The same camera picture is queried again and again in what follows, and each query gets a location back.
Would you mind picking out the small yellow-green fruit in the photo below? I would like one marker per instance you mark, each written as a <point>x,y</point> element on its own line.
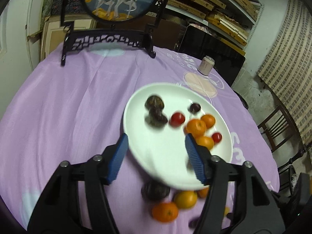
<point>226,210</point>

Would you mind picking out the beige cardboard box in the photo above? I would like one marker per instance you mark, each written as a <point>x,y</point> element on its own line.
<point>56,31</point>

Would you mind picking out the brick pattern wall cloth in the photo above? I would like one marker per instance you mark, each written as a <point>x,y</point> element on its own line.
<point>287,65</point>

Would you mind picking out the pink beverage can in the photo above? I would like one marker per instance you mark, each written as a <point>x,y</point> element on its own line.
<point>206,65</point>

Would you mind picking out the white oval plate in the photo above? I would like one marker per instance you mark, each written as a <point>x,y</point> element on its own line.
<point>156,151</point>

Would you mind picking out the large bumpy mandarin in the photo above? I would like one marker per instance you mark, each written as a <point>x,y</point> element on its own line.
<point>195,127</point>
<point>209,120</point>

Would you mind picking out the black round stool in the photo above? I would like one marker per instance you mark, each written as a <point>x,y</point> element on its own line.
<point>241,100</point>

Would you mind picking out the purple printed tablecloth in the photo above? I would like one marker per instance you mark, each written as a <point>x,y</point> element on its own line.
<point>73,107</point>

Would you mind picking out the brown wooden chair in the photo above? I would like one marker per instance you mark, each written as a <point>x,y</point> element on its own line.
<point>277,129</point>

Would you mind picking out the small mandarin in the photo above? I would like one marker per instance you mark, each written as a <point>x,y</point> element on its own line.
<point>165,211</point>

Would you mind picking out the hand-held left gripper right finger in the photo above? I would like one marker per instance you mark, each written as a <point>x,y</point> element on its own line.
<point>195,160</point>

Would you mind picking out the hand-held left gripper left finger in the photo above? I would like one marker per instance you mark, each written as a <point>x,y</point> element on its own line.
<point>119,158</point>

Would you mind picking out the dark purple cherry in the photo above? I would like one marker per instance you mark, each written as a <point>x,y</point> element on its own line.
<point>195,107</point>

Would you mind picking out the round yellow fruit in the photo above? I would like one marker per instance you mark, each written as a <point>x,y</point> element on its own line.
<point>185,199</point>

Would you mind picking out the white metal shelf rack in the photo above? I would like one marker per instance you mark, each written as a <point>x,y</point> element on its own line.
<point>256,12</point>

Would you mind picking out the round deer screen black stand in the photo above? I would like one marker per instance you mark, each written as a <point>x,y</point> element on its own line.
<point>117,2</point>

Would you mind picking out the smooth round orange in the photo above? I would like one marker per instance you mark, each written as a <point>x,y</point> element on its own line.
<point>202,192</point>
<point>206,143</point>

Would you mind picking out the stack of flat wooden boxes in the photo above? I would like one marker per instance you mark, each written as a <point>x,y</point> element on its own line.
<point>214,4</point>

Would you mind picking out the red cherry tomato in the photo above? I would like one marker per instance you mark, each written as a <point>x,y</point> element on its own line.
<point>177,119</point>
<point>217,137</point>

